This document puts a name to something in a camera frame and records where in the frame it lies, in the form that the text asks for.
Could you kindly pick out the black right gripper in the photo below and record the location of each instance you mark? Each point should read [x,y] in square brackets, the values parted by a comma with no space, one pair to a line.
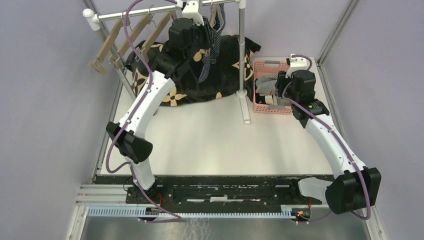
[282,80]

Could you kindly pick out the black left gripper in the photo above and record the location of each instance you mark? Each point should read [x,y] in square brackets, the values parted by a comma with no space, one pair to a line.
[208,31]

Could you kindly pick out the navy striped underwear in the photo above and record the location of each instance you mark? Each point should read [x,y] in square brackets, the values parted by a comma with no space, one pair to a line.
[210,57]

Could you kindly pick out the grey white striped underwear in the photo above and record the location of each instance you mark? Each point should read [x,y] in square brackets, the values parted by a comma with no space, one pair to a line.
[266,84]

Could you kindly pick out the beige clip hanger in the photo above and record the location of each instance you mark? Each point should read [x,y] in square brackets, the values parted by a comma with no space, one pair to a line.
[130,39]

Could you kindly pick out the beige hanger with navy underwear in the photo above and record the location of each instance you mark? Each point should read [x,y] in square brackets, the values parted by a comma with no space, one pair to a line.
[213,15]

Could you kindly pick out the beige hanger with striped underwear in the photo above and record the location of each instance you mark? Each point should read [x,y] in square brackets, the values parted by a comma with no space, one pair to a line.
[160,26]

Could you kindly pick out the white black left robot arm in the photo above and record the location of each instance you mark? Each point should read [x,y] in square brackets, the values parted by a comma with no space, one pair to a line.
[166,69]

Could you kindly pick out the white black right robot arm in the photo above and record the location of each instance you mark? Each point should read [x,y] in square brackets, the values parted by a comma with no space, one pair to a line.
[355,186]

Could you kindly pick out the empty beige hanger far left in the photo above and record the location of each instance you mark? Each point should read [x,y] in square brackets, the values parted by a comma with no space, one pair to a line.
[96,65]

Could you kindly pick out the pink plastic basket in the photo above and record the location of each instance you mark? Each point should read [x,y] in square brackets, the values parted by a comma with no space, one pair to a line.
[267,67]

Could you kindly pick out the black floral blanket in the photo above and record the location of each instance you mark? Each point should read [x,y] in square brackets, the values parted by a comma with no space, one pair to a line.
[223,79]

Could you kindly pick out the silver white clothes rack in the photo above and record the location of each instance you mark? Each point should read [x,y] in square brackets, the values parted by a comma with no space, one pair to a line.
[94,22]

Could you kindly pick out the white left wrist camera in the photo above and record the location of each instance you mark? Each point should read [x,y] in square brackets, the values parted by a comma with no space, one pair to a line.
[191,9]

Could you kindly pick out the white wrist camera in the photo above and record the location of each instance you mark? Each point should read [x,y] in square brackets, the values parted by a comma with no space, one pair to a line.
[297,62]
[191,9]

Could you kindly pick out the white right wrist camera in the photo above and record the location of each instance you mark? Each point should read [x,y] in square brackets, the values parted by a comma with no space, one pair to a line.
[297,62]

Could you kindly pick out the light blue cable duct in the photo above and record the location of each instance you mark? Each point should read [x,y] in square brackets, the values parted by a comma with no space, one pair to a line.
[147,212]

